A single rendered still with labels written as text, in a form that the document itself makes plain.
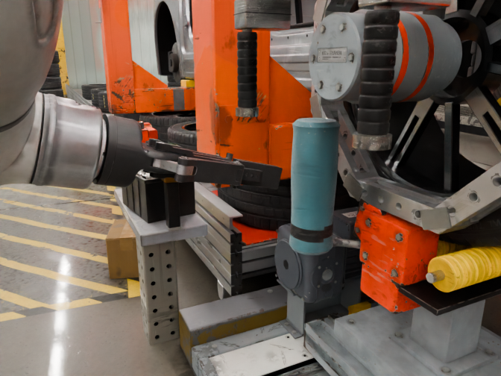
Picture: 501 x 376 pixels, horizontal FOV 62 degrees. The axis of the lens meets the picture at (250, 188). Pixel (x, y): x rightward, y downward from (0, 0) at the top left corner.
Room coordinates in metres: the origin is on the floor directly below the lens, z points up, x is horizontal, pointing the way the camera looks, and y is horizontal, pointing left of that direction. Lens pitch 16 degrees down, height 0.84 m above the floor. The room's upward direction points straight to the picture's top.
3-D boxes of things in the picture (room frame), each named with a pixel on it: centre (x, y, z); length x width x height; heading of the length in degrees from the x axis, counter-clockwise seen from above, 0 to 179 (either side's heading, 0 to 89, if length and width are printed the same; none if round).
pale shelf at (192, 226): (1.16, 0.28, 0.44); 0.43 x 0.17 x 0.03; 25
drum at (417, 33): (0.71, -0.21, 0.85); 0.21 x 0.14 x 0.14; 115
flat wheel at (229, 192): (1.69, -0.19, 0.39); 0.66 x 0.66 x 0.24
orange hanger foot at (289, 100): (1.33, -0.25, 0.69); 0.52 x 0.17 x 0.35; 115
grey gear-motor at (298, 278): (1.13, -0.29, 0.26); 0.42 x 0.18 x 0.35; 115
